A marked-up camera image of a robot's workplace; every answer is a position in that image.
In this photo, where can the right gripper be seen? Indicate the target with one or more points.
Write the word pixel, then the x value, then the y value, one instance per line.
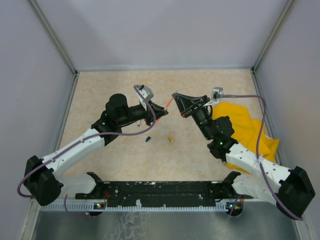
pixel 185 102

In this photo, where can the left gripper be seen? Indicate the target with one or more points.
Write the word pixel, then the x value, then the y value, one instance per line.
pixel 159 111

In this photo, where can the orange pen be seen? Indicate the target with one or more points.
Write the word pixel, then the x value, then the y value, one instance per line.
pixel 166 107

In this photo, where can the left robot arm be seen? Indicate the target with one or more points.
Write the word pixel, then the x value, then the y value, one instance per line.
pixel 45 178

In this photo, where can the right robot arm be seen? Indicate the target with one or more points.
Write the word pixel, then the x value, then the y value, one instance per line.
pixel 290 190

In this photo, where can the yellow cloth bag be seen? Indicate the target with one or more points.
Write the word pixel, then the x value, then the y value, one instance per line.
pixel 246 129

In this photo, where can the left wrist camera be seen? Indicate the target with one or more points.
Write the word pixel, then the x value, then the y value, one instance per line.
pixel 145 94

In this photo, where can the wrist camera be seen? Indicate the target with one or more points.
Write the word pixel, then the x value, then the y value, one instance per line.
pixel 215 96
pixel 145 94

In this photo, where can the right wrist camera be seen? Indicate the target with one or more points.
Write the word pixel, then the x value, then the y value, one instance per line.
pixel 215 96

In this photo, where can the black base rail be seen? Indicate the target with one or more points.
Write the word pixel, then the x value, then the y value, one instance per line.
pixel 157 194

